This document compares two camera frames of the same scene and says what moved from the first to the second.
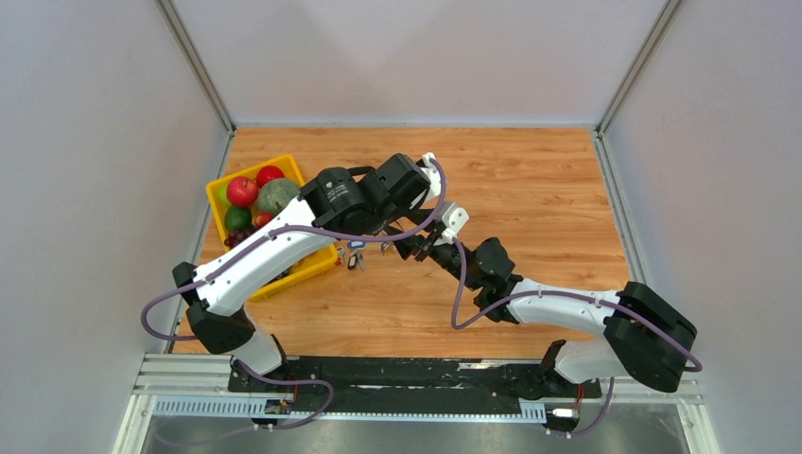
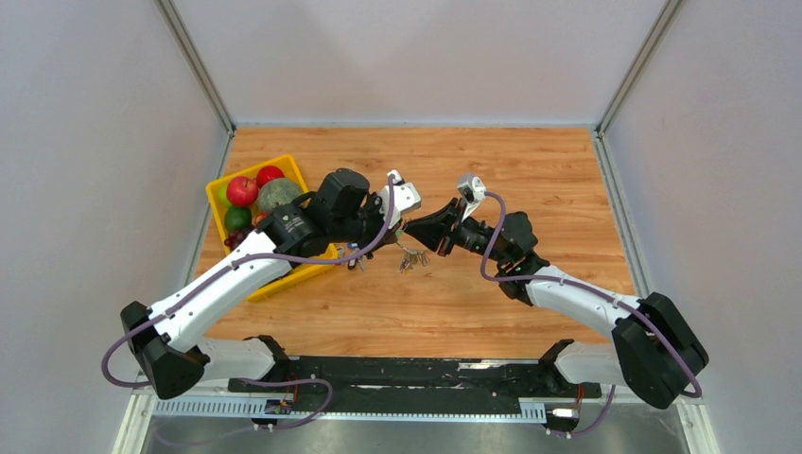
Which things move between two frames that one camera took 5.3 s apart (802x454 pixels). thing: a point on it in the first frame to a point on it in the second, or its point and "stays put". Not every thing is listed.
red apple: (242, 191) stays put
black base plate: (409, 380) stays put
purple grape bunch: (235, 235) stays put
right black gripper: (409, 246) to (434, 230)
